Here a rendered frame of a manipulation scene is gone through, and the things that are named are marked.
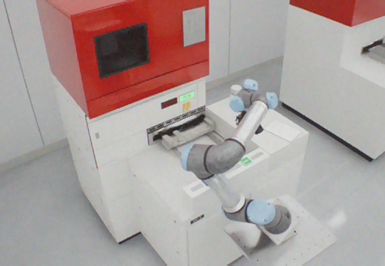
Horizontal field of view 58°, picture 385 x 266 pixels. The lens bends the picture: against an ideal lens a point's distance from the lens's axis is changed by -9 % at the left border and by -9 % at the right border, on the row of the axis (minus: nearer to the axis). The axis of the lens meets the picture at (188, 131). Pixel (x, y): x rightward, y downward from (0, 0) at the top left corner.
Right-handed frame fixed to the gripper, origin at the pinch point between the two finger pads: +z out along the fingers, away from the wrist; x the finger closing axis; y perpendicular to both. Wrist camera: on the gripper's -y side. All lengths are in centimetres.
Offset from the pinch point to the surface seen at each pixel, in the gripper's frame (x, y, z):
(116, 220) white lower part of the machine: 62, 58, 78
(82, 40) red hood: 62, 54, -57
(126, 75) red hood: 41, 54, -31
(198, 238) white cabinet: 36, -4, 51
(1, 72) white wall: 94, 207, 10
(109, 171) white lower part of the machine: 59, 59, 33
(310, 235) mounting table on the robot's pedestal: 0, -52, 29
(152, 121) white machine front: 25, 59, 10
